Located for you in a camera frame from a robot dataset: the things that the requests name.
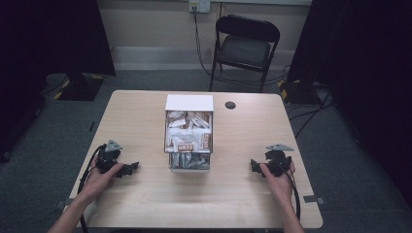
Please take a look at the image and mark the black folding chair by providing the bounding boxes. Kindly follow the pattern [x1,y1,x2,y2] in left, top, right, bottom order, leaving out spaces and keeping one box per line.
[208,14,282,94]

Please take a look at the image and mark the black floor cables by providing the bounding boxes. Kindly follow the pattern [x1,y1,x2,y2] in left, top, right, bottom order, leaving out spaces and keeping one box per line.
[286,84,339,140]

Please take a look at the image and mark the white wall outlet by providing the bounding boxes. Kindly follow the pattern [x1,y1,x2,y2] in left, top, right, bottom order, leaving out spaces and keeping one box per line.
[189,0,212,15]

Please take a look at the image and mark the right hand-held gripper cable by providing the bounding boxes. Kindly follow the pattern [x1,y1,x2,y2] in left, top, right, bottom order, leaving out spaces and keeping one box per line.
[281,165,302,221]

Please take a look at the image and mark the person's right hand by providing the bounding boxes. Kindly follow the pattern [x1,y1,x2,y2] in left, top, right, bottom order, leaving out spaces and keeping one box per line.
[258,160,296,204]

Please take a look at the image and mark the left hand-held gripper cable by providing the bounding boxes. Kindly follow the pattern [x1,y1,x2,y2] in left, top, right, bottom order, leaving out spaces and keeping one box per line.
[76,144,108,233]

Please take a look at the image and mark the pile of white brown packets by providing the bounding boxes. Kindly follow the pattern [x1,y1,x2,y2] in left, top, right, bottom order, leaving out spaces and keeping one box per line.
[165,111,214,152]

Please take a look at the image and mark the pile of grey packets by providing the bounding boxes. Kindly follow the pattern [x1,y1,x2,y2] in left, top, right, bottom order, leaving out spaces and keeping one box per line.
[170,152,210,170]

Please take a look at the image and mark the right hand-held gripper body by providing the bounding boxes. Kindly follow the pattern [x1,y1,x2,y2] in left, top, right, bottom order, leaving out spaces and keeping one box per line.
[263,144,295,178]

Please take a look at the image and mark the drawer of grey packets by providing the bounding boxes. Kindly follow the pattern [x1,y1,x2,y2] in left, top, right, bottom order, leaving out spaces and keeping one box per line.
[168,151,212,173]

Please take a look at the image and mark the black stand base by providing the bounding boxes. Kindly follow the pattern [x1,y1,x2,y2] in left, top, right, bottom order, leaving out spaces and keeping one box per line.
[52,72,107,102]
[276,79,326,106]

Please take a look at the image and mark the hand-held gripper cable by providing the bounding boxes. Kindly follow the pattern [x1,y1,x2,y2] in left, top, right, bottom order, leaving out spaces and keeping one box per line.
[281,165,302,221]
[76,144,108,233]

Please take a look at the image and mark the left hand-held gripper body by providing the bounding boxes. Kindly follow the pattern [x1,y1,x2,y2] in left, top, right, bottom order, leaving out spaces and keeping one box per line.
[94,139,124,175]

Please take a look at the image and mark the grey tape strip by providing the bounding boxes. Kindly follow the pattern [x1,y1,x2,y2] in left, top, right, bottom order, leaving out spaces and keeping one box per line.
[302,194,326,205]
[53,198,74,209]

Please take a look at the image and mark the white box of packets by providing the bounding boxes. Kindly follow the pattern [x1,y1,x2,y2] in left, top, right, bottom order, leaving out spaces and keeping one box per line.
[163,93,216,173]

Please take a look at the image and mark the black curtain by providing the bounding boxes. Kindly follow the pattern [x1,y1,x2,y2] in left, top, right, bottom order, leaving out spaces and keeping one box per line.
[0,0,118,163]
[286,0,412,198]

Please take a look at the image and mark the drawer of white brown packets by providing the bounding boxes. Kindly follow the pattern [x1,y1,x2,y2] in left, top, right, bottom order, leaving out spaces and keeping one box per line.
[163,110,215,154]

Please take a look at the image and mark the person's left hand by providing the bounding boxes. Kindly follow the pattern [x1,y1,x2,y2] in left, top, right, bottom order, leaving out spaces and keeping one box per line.
[80,157,125,204]

